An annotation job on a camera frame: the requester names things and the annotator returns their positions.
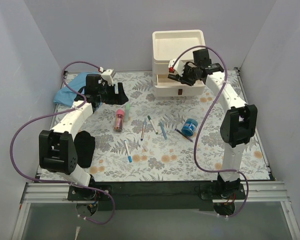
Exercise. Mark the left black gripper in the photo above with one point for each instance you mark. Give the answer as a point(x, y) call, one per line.
point(112, 94)

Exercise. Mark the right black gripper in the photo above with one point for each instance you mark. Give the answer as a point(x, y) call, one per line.
point(181, 77)

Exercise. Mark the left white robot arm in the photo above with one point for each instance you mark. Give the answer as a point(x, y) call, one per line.
point(57, 151)

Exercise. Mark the blue marker pen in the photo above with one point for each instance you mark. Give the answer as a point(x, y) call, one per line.
point(163, 130)

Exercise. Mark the purple slim marker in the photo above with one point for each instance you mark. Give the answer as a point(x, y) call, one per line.
point(143, 129)

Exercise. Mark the white marker blue cap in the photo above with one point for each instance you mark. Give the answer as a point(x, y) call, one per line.
point(127, 151)

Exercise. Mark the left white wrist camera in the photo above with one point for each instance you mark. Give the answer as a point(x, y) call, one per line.
point(107, 77)

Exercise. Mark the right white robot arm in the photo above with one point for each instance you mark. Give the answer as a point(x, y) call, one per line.
point(240, 118)

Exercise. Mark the white drawer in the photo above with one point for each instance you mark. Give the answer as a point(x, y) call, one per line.
point(165, 87)

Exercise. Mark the pink-capped clear tube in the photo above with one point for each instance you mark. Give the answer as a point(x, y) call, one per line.
point(119, 119)

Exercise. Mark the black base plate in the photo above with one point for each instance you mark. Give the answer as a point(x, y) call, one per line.
point(162, 195)

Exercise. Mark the blue round jar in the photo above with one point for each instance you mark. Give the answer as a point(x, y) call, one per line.
point(189, 127)

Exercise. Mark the floral table mat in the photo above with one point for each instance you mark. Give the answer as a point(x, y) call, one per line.
point(154, 158)

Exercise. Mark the green-capped white marker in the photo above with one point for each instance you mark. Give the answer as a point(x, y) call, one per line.
point(153, 125)

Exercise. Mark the blue cloth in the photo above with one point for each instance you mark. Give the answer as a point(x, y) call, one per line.
point(65, 96)

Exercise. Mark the black cloth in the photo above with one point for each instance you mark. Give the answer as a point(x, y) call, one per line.
point(85, 146)

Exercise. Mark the light green eraser stick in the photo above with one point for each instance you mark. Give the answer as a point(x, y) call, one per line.
point(126, 112)

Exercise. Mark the purple pen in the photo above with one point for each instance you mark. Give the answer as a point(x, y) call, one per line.
point(185, 136)

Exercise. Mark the aluminium front rail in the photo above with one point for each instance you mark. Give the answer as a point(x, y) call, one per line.
point(164, 210)

